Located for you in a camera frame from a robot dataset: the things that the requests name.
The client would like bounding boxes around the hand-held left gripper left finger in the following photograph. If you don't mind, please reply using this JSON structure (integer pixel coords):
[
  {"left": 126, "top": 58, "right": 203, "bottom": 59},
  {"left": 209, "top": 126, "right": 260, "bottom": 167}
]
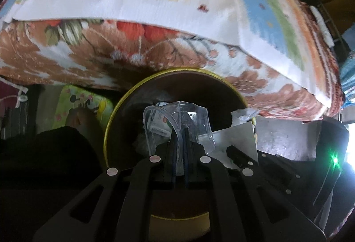
[{"left": 33, "top": 131, "right": 181, "bottom": 242}]

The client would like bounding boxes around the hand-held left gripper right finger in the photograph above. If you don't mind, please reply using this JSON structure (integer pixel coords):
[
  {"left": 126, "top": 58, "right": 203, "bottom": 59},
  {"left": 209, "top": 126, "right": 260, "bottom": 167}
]
[{"left": 183, "top": 128, "right": 326, "bottom": 242}]

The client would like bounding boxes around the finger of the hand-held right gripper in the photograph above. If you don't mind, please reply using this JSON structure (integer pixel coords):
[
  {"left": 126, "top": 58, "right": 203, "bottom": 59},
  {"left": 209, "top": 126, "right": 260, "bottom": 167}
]
[{"left": 226, "top": 145, "right": 262, "bottom": 174}]

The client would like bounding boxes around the white paper sheet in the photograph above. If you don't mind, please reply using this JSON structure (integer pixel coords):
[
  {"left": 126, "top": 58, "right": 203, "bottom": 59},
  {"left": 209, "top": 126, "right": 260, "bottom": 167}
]
[{"left": 200, "top": 122, "right": 259, "bottom": 168}]

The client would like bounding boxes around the clear plastic blister pack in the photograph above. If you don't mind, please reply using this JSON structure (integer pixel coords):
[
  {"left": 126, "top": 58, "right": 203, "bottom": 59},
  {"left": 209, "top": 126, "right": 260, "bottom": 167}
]
[{"left": 143, "top": 101, "right": 216, "bottom": 157}]

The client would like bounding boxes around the green and white medicine box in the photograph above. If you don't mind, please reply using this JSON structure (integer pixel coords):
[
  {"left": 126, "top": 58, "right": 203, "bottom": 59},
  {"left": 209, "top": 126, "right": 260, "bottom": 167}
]
[{"left": 151, "top": 102, "right": 172, "bottom": 136}]

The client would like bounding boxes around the brown round bin yellow rim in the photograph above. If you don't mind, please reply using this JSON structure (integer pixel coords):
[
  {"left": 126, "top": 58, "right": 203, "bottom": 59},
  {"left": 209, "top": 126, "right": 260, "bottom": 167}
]
[{"left": 103, "top": 67, "right": 257, "bottom": 234}]

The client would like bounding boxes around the person's bare foot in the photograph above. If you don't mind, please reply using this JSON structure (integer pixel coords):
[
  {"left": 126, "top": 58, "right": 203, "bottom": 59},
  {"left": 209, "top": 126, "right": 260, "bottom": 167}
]
[{"left": 66, "top": 108, "right": 104, "bottom": 154}]

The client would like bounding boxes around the green cartoon print mat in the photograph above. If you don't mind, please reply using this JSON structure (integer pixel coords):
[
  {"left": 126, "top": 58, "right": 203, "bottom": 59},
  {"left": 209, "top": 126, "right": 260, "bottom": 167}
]
[{"left": 53, "top": 85, "right": 114, "bottom": 132}]

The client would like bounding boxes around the blue patterned cloth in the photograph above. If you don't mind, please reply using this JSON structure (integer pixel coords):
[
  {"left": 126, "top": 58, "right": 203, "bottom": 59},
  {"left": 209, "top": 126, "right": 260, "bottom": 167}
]
[{"left": 340, "top": 51, "right": 355, "bottom": 104}]

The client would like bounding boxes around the floral bed mattress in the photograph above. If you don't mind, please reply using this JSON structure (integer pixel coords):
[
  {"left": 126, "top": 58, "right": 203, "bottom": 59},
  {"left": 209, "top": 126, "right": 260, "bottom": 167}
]
[{"left": 0, "top": 0, "right": 346, "bottom": 122}]

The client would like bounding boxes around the white folded cloth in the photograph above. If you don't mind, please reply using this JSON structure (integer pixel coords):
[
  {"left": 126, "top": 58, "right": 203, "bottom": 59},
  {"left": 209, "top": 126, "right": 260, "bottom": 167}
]
[{"left": 309, "top": 5, "right": 335, "bottom": 47}]

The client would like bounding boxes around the striped pastel blanket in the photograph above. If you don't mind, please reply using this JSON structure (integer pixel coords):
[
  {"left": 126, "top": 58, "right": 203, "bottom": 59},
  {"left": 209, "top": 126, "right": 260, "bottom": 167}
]
[{"left": 0, "top": 0, "right": 337, "bottom": 105}]

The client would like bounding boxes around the metal wire rack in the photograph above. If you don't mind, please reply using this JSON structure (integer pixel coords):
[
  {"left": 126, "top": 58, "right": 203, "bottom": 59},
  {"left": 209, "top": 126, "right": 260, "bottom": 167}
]
[{"left": 319, "top": 1, "right": 350, "bottom": 50}]

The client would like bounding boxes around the white cord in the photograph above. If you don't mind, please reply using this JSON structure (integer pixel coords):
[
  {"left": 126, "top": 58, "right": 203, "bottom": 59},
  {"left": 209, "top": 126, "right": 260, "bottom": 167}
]
[{"left": 0, "top": 80, "right": 30, "bottom": 109}]

